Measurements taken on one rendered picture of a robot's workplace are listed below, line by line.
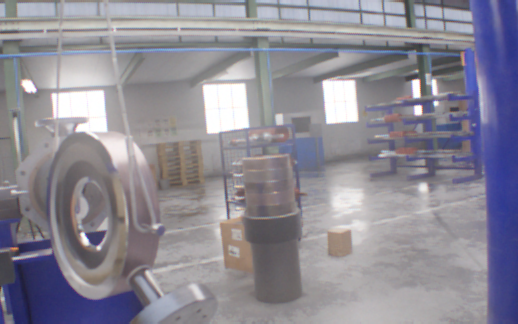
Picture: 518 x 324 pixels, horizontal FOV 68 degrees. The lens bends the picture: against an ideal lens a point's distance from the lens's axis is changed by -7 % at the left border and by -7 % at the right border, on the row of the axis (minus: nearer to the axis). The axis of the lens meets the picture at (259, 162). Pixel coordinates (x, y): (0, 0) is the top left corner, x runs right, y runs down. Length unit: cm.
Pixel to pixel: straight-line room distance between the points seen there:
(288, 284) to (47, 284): 166
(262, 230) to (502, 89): 190
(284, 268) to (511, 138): 193
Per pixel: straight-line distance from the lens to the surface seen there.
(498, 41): 173
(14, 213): 215
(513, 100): 169
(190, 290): 77
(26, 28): 838
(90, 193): 200
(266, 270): 310
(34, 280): 236
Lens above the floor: 123
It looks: 4 degrees down
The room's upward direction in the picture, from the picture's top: 5 degrees counter-clockwise
